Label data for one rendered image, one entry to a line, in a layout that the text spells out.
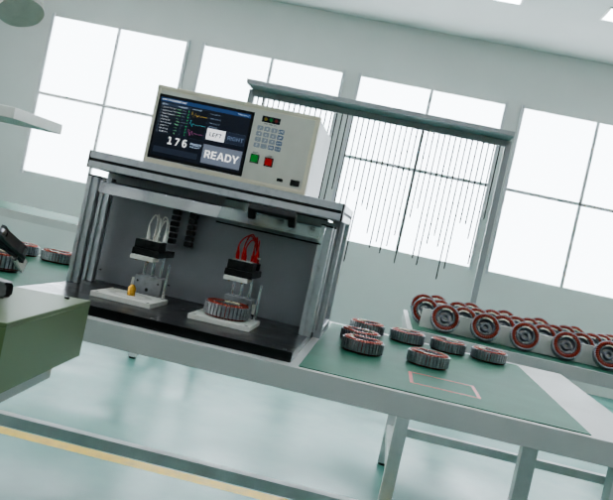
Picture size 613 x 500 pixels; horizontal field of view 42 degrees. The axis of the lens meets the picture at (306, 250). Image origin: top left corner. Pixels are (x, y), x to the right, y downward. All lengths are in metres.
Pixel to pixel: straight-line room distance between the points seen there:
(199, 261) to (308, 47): 6.52
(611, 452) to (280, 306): 0.93
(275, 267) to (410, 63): 6.47
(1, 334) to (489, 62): 7.77
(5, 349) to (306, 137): 1.18
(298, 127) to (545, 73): 6.68
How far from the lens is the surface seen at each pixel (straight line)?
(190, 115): 2.11
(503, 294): 8.38
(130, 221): 2.26
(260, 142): 2.06
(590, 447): 1.73
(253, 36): 8.70
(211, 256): 2.20
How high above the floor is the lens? 1.04
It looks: 2 degrees down
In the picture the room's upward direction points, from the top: 12 degrees clockwise
